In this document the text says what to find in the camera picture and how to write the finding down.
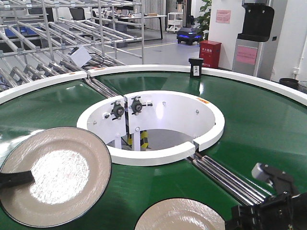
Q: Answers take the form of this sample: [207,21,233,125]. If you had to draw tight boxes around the black bearing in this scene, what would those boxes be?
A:
[131,96,153,115]
[111,101,125,120]

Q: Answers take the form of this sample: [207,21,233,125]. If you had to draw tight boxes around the white inner conveyor ring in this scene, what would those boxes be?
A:
[76,90,225,167]

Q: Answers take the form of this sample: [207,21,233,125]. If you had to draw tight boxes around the steel rollers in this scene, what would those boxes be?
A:
[83,78,119,98]
[187,153,267,206]

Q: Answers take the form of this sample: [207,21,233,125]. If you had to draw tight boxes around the beige plate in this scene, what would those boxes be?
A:
[134,198,225,230]
[0,127,111,228]

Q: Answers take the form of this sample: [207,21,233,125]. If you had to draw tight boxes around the black sensor box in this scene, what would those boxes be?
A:
[189,57,203,79]

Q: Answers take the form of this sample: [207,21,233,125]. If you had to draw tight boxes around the black bearing left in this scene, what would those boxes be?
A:
[111,101,125,120]

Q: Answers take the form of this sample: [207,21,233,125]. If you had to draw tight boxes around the blue lit mobile robot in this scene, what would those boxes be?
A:
[177,27,201,45]

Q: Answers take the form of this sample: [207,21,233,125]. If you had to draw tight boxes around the grey water dispenser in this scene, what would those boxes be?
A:
[232,0,274,76]

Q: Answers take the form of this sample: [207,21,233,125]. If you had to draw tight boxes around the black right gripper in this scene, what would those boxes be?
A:
[225,162,307,230]

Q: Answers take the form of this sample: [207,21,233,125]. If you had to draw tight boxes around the metal roller rack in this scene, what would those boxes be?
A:
[0,0,144,92]

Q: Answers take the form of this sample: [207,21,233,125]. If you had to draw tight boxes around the green potted plant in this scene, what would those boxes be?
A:
[196,0,212,41]

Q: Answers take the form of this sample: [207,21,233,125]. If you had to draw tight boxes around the pink wall notice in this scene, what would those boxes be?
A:
[215,10,231,24]

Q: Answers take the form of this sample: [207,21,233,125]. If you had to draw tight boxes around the steel rollers back left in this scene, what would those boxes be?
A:
[83,78,119,98]

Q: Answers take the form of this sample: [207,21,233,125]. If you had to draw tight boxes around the black bearing right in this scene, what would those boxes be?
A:
[131,96,153,115]

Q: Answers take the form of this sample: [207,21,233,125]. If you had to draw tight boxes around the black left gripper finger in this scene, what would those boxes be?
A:
[0,171,35,189]

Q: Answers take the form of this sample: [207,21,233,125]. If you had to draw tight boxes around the white outer conveyor rim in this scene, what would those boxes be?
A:
[0,64,307,105]

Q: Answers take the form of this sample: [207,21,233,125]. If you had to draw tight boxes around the white box on rack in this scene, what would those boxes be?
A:
[67,45,92,67]

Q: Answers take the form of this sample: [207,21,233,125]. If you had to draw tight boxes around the steel rollers front right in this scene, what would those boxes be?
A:
[187,153,267,206]

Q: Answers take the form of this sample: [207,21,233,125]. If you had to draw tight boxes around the white wheeled cart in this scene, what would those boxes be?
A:
[166,12,183,33]

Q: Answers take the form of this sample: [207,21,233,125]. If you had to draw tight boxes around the office desk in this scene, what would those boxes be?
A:
[115,15,167,41]

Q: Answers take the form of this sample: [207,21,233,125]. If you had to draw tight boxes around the red fire extinguisher cabinet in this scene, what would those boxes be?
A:
[199,40,222,69]

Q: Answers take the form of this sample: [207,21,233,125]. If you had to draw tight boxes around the black waste bin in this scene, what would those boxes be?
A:
[279,78,299,90]

